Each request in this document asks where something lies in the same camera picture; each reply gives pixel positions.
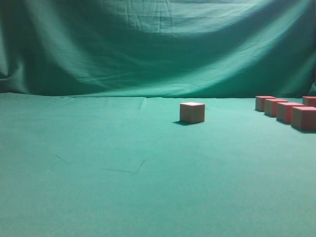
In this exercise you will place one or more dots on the green cloth backdrop and cover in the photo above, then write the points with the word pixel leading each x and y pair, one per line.
pixel 90 139

